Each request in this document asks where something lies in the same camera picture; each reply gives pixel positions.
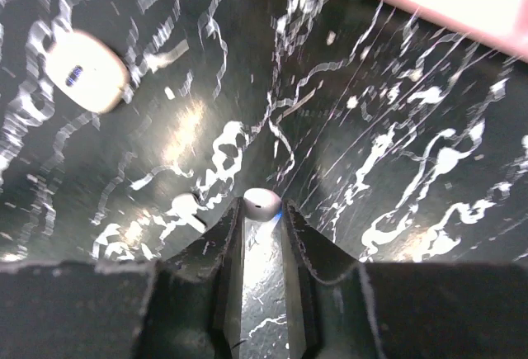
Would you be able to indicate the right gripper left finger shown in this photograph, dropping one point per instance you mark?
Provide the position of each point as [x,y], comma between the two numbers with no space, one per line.
[188,306]

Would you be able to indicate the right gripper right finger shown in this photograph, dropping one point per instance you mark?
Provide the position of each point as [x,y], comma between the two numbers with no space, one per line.
[339,307]

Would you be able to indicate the white earbud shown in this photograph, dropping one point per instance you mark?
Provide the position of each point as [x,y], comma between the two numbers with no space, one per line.
[261,204]
[185,206]

